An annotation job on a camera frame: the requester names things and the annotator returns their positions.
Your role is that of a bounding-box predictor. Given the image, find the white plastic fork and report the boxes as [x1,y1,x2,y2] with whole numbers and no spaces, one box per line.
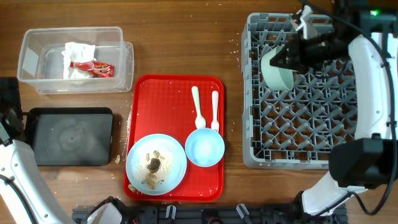
[211,91,220,132]

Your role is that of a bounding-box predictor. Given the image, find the clear plastic bin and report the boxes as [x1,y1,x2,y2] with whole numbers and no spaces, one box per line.
[17,27,134,94]

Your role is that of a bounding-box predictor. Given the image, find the red snack wrapper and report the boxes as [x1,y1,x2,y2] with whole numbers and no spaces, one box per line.
[70,60,114,78]

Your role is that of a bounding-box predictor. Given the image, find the grey dishwasher rack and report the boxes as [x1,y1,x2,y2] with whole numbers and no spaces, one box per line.
[241,13,358,169]

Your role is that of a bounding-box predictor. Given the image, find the black tray bin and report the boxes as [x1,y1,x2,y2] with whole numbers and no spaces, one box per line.
[24,107,113,166]

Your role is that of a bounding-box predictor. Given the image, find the white napkin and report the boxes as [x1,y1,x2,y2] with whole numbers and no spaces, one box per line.
[62,42,95,80]

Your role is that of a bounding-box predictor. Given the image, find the white plastic spoon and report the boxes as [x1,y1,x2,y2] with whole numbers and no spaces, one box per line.
[192,86,206,129]

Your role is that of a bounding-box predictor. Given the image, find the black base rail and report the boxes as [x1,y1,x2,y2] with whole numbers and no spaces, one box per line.
[72,203,346,224]

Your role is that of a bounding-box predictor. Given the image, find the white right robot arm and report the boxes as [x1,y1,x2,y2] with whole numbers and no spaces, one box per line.
[261,1,397,221]

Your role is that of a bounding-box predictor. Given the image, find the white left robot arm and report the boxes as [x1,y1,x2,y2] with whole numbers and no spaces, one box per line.
[1,126,74,223]

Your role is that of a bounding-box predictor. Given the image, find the red plastic tray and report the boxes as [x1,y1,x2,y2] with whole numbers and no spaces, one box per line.
[123,74,225,203]

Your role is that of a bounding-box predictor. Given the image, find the light blue plate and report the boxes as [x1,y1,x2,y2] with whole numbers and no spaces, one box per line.
[126,134,187,196]

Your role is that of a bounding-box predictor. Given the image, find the green bowl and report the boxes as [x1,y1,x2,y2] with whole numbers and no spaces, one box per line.
[260,45,294,91]

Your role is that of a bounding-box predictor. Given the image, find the light blue bowl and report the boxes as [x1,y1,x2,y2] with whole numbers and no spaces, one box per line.
[185,128,225,167]

